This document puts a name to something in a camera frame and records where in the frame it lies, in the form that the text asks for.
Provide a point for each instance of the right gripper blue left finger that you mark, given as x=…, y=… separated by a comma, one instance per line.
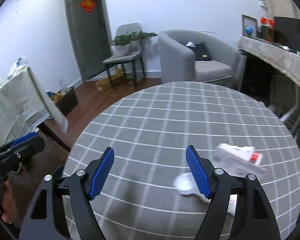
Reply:
x=45, y=217

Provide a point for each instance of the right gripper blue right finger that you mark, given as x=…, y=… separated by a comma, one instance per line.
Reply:
x=254, y=217

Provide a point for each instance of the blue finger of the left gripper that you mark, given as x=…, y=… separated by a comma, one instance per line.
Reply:
x=24, y=138

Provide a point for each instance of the clear plastic blister package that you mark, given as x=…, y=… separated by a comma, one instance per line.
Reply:
x=238, y=161

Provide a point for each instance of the person's left hand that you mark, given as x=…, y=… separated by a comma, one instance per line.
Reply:
x=8, y=209

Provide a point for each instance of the grey checked round tablecloth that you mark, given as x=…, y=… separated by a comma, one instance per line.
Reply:
x=150, y=130

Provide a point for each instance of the black storage box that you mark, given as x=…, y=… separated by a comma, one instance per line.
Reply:
x=65, y=101

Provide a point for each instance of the white plastic bag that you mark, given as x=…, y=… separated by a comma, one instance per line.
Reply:
x=17, y=67

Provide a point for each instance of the cardboard box under chair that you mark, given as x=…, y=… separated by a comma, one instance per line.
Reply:
x=107, y=83

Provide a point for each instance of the grey dining chair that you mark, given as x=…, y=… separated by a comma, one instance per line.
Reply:
x=131, y=58

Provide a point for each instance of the potted green plant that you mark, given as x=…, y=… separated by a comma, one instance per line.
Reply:
x=123, y=45

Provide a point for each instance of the grey armchair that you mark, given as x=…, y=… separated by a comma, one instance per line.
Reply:
x=187, y=55

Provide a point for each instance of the grey door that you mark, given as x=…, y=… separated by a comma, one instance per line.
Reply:
x=89, y=37

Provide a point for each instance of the red fu door decoration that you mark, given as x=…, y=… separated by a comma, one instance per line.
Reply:
x=88, y=5

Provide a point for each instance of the beige sideboard cloth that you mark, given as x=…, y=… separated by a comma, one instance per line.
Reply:
x=286, y=62

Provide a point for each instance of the small blue globe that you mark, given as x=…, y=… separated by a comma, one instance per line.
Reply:
x=249, y=30

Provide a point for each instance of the black monitor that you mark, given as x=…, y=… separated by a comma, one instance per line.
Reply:
x=287, y=32

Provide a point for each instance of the framed picture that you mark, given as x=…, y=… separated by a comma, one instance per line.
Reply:
x=247, y=20

